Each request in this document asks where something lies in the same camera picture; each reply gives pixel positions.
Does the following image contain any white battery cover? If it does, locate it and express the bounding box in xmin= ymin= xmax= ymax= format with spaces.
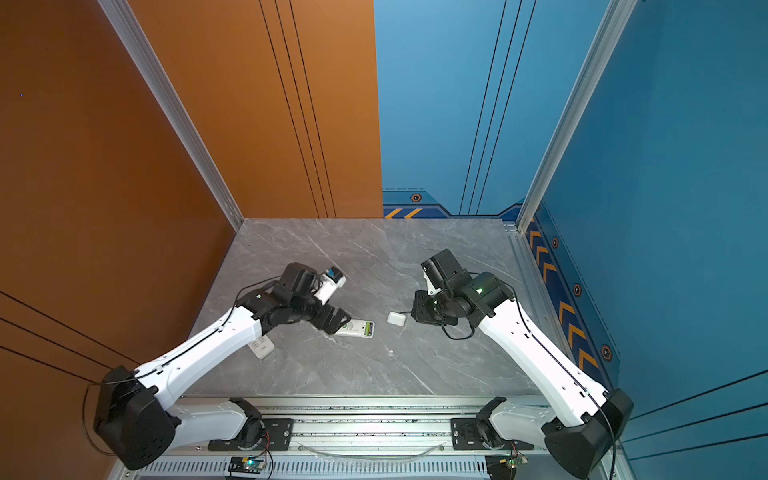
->
xmin=387 ymin=312 xmax=408 ymax=327

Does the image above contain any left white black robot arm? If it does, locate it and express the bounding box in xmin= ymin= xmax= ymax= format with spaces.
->
xmin=93 ymin=263 xmax=351 ymax=470

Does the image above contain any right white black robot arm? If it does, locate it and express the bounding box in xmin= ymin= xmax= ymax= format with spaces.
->
xmin=411 ymin=249 xmax=634 ymax=479

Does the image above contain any left green circuit board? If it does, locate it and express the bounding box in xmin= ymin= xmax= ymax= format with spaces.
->
xmin=225 ymin=456 xmax=270 ymax=479

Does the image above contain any right small circuit board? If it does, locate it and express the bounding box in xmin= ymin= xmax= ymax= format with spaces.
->
xmin=500 ymin=452 xmax=529 ymax=473

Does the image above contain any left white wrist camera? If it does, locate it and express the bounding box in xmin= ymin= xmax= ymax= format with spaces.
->
xmin=314 ymin=266 xmax=347 ymax=305

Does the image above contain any aluminium front rail frame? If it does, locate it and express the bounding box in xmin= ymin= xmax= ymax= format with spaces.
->
xmin=121 ymin=396 xmax=619 ymax=479

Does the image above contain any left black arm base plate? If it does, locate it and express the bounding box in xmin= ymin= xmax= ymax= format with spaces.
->
xmin=208 ymin=418 xmax=294 ymax=452

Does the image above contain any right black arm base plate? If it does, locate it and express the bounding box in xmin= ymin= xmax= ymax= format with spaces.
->
xmin=450 ymin=417 xmax=534 ymax=452

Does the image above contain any right aluminium corner post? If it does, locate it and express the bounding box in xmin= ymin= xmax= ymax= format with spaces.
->
xmin=515 ymin=0 xmax=637 ymax=234

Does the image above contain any aluminium corner post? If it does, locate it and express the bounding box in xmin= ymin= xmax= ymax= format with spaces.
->
xmin=515 ymin=0 xmax=637 ymax=234
xmin=98 ymin=0 xmax=244 ymax=232

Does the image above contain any left aluminium corner post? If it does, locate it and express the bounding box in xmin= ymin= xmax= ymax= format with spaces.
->
xmin=98 ymin=0 xmax=244 ymax=232

